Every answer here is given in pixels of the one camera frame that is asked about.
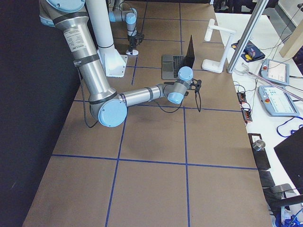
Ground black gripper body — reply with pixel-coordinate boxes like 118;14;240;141
128;35;138;47

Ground grey laptop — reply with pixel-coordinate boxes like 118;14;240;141
161;35;195;80

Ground white computer mouse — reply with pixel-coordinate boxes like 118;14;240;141
125;49;139;56

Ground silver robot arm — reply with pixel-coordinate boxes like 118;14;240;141
39;0;194;127
108;0;138;52

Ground white desk lamp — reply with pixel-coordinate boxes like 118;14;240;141
201;18;237;73

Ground white mounting pole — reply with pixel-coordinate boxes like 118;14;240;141
86;0;114;49

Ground space pattern pouch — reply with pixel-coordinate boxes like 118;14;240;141
241;41;265;63

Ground far teach pendant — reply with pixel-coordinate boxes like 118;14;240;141
259;59;290;86

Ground teach pendant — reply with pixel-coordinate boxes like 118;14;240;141
258;86;300;117
259;59;290;86

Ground near teach pendant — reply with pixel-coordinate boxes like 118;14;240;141
258;86;300;117

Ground metal cylinder weight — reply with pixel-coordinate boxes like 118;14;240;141
252;140;266;151

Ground thin metal rod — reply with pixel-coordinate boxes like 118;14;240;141
242;67;303;101

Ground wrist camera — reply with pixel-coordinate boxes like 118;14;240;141
135;33;144;42
188;79;202;93

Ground white pole base plate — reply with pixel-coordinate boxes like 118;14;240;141
97;46;128;78

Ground aluminium frame post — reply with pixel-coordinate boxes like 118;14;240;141
227;0;268;74

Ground blue lanyard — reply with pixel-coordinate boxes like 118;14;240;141
276;115;303;138

